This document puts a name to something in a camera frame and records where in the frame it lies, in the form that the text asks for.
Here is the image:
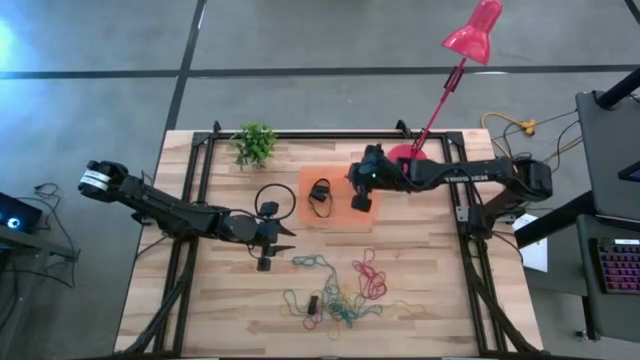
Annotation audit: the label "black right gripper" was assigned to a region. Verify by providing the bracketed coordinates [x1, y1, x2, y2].
[348, 143, 401, 214]

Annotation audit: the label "backlit computer keyboard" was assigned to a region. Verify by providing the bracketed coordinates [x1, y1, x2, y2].
[591, 237, 640, 296]

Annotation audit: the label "dark grey side stand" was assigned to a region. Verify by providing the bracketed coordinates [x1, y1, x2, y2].
[0, 225, 81, 264]

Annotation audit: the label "dark grey desk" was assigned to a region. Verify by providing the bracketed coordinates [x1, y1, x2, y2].
[574, 89, 640, 221]

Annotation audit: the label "orange translucent plastic bin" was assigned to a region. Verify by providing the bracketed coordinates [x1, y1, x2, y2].
[298, 165, 380, 226]

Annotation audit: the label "black left camera cable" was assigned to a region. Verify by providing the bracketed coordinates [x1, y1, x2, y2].
[253, 182, 297, 222]

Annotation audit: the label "small black screen device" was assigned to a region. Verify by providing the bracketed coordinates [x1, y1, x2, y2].
[617, 159, 640, 184]

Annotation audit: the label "red desk lamp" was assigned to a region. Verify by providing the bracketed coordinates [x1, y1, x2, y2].
[385, 0, 504, 166]

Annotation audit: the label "green plant in white pot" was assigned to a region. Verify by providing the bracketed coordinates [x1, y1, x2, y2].
[229, 122, 279, 171]

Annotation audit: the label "yellow extension cable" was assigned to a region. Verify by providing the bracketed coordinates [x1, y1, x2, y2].
[480, 111, 585, 166]

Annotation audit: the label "black aluminium table frame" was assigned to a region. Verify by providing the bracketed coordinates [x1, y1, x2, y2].
[117, 119, 549, 359]

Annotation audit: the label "grey table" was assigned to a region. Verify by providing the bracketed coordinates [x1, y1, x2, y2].
[575, 213, 640, 344]

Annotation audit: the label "rubber bands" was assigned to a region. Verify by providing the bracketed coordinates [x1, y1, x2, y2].
[382, 298, 427, 321]

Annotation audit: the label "black floor cable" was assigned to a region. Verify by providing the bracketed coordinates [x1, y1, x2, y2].
[32, 181, 79, 291]

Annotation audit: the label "black pole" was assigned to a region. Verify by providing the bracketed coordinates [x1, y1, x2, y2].
[597, 67, 640, 109]

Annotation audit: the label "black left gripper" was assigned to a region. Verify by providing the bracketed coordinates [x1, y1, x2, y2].
[248, 200, 297, 272]

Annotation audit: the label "white paper sheet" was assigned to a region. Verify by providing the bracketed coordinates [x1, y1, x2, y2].
[512, 213, 550, 274]

